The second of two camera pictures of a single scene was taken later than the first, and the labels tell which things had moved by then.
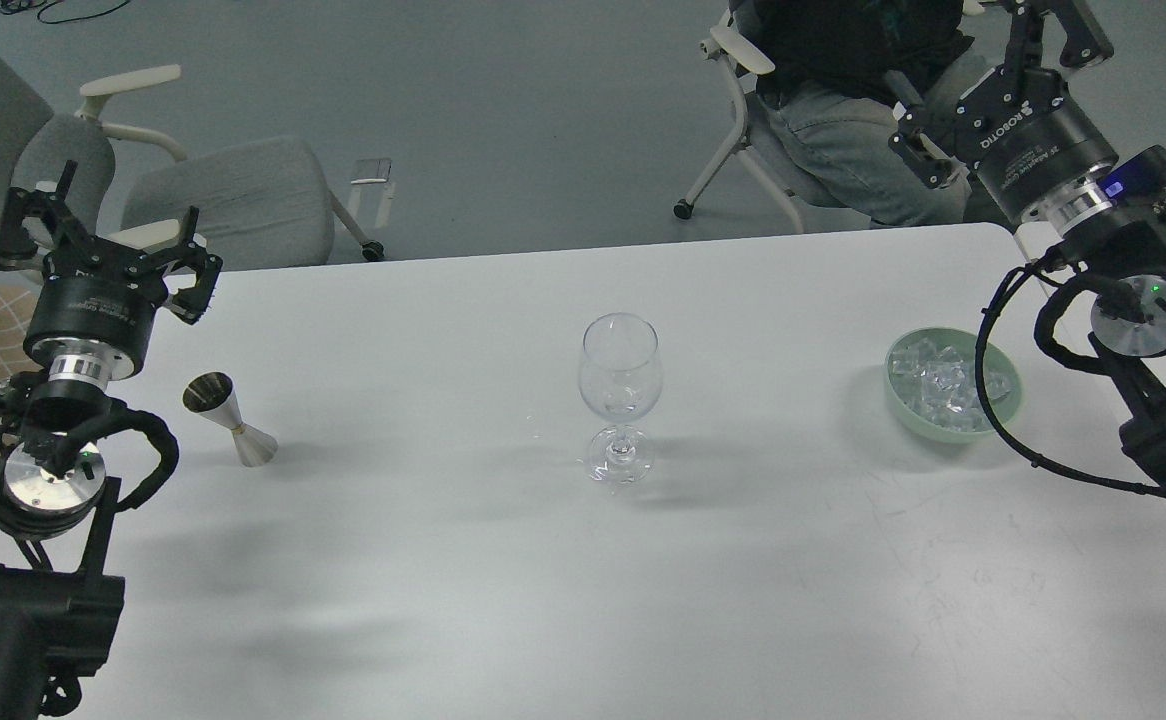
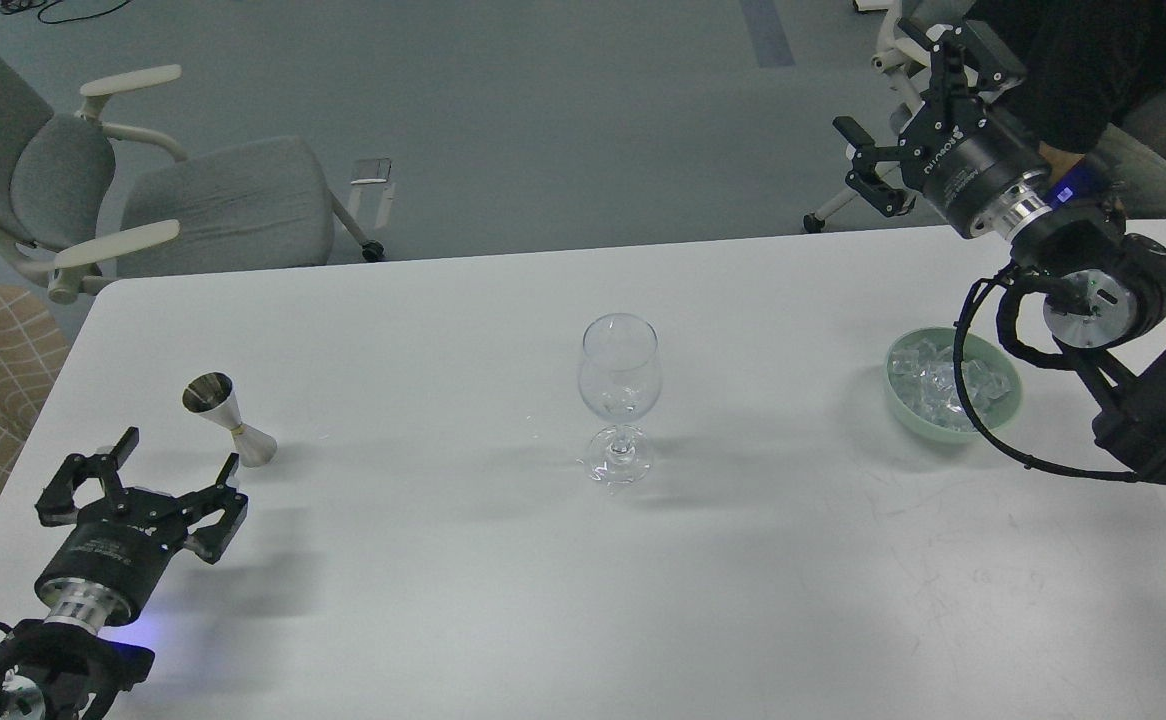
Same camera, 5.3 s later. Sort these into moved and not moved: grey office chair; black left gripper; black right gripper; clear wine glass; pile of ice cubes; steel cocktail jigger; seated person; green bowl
Moved: black right gripper; seated person; black left gripper
Not moved: clear wine glass; steel cocktail jigger; grey office chair; pile of ice cubes; green bowl
